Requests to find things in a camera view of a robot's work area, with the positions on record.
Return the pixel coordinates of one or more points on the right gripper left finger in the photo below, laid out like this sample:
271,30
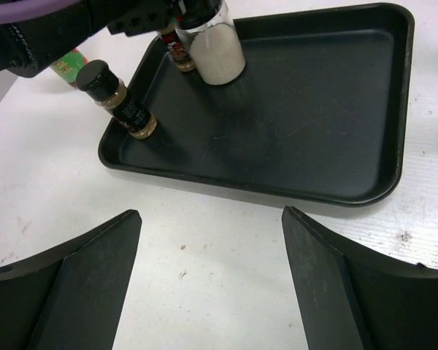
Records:
70,296

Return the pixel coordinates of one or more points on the black plastic tray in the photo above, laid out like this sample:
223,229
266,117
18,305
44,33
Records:
319,113

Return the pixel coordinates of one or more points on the small spice jar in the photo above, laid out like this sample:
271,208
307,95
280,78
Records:
108,91
176,49

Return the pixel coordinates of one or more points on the white powder shaker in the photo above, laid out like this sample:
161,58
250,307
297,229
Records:
210,38

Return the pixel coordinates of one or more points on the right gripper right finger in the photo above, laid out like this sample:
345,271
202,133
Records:
352,297

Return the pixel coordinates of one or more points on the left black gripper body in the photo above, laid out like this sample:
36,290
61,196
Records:
29,47

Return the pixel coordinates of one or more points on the red chili sauce bottle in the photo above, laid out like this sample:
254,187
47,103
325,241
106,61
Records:
67,67

